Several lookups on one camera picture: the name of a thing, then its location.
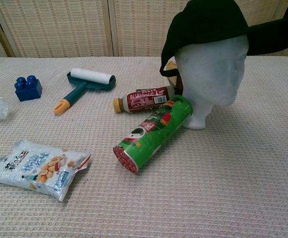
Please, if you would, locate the white foam mannequin head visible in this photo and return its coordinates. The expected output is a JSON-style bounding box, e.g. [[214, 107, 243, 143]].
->
[[175, 34, 249, 130]]

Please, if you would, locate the teal lint roller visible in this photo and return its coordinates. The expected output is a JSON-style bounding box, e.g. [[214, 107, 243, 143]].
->
[[54, 67, 117, 116]]

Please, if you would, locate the blue toy building block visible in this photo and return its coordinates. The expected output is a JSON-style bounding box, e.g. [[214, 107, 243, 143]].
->
[[14, 75, 43, 102]]

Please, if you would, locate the green chips can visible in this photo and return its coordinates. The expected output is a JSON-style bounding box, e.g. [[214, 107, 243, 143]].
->
[[113, 95, 193, 174]]

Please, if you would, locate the woven folding screen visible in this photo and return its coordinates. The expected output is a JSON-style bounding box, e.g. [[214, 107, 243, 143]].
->
[[0, 0, 288, 61]]

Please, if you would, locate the beige woven tablecloth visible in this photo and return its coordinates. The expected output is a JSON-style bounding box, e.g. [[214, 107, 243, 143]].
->
[[0, 56, 288, 238]]

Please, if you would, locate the red label drink bottle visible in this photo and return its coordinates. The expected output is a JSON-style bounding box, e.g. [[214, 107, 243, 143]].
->
[[113, 85, 176, 114]]

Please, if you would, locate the black baseball cap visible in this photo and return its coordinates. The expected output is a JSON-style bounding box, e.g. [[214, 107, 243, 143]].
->
[[159, 0, 288, 77]]

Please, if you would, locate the white snack bag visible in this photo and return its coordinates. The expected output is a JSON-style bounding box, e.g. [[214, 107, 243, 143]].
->
[[0, 139, 92, 203]]

